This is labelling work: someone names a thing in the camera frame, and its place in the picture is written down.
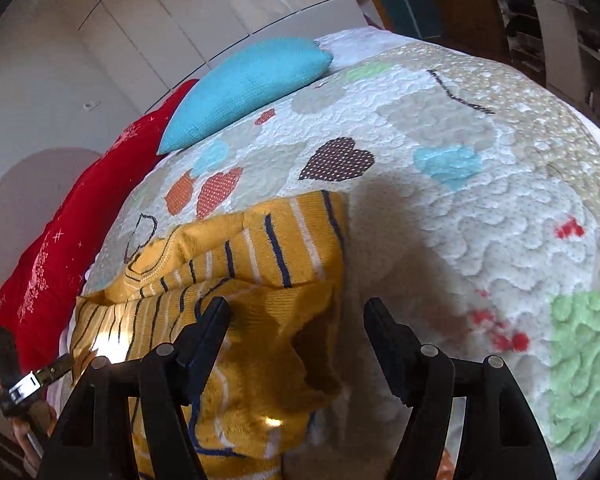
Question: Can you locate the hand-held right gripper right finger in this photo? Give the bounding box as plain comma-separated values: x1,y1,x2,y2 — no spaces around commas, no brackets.
363,297,558,480

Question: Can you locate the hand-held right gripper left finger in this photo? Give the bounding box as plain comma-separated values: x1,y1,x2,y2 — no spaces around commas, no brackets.
39,296,233,480

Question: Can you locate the yellow striped small shirt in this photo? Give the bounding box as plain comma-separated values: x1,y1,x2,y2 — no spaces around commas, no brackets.
69,190,351,480

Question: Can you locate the person's left hand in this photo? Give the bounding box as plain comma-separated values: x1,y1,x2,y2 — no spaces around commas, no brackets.
9,402,58,471

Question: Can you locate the heart pattern quilted bedspread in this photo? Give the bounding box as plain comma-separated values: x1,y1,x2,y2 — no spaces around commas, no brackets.
60,30,600,480

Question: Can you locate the red pillow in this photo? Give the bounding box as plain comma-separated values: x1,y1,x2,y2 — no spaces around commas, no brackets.
0,79,201,376

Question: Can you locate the beige arched headboard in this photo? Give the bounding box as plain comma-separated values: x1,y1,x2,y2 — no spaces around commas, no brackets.
0,147,103,311

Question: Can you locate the turquoise pillow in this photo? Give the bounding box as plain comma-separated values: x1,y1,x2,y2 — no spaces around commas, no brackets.
156,36,334,156

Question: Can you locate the glossy white wardrobe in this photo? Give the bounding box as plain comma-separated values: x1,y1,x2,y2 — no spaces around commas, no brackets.
77,0,371,111

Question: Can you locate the white shelf unit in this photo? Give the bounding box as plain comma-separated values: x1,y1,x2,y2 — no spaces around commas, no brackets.
480,0,600,128

